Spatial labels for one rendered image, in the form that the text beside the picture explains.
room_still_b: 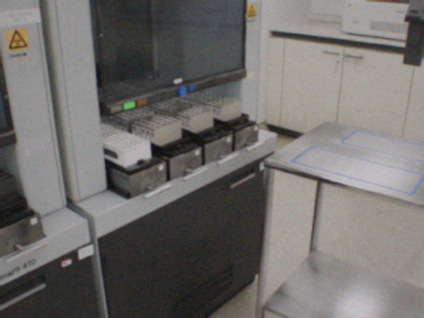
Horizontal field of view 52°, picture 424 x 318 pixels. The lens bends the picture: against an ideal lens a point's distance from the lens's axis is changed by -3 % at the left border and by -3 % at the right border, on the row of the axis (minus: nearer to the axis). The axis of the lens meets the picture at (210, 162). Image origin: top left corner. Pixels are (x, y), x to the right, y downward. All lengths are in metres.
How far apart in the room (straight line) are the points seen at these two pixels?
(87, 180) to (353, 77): 2.47
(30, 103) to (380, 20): 2.57
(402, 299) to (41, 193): 1.24
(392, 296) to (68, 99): 1.25
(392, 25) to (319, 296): 2.08
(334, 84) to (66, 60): 2.57
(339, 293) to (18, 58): 1.27
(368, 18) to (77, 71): 2.45
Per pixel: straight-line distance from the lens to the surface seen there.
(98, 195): 1.31
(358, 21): 3.33
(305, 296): 1.64
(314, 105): 3.57
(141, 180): 1.27
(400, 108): 3.29
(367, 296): 1.69
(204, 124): 1.51
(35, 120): 1.14
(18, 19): 1.09
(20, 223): 1.10
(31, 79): 1.12
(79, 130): 1.21
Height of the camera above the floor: 1.33
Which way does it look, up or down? 24 degrees down
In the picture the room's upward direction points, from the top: straight up
